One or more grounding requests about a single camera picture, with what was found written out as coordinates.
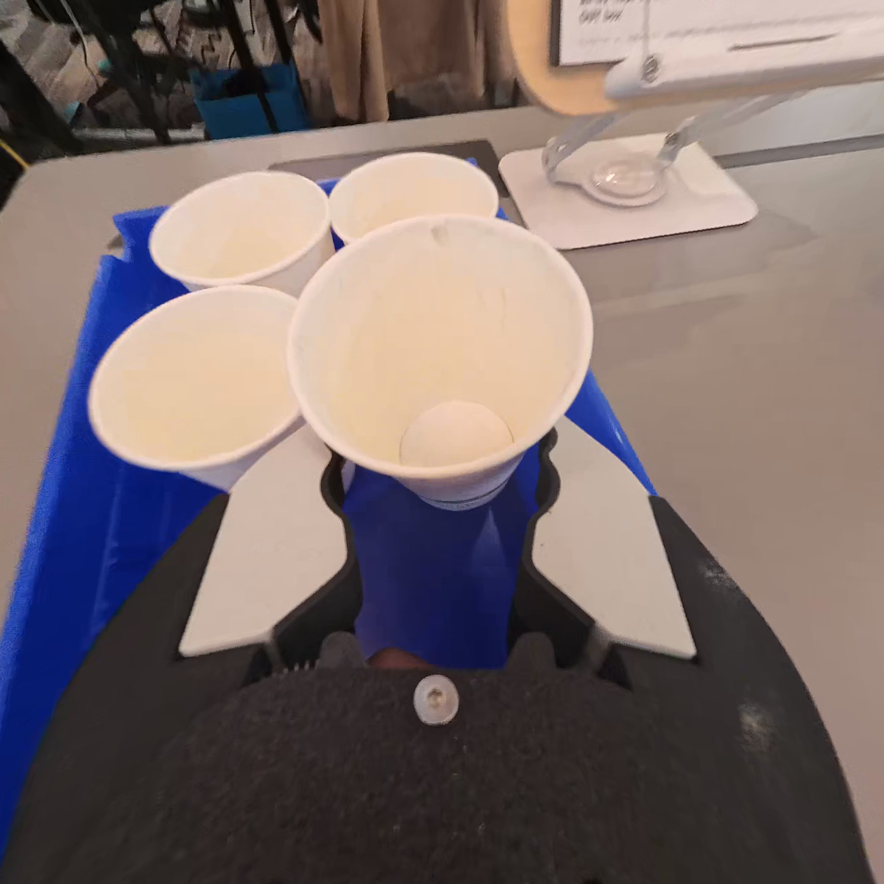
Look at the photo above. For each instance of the instruction sheet on tablet stand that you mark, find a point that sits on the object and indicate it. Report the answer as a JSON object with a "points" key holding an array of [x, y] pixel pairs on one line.
{"points": [[690, 214]]}

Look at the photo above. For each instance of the beige hanging coat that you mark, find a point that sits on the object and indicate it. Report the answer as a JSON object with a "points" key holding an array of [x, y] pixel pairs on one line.
{"points": [[414, 55]]}

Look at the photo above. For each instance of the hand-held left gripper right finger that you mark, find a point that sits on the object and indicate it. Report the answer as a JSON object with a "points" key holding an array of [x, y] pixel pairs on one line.
{"points": [[608, 573]]}

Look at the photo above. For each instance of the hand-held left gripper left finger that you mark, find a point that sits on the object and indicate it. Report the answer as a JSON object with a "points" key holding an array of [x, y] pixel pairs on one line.
{"points": [[276, 566]]}

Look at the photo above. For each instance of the printed instruction sheet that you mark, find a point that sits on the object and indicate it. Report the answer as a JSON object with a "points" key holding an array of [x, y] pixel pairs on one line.
{"points": [[760, 14]]}

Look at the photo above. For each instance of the blue fabric bag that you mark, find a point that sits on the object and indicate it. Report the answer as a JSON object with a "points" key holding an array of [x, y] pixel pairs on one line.
{"points": [[235, 114]]}

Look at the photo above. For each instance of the white paper cup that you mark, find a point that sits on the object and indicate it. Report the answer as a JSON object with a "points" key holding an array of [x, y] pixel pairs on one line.
{"points": [[186, 380], [407, 190], [435, 331], [235, 228]]}

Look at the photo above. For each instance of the blue plastic bin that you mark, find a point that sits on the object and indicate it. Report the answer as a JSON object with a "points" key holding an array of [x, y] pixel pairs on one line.
{"points": [[103, 539]]}

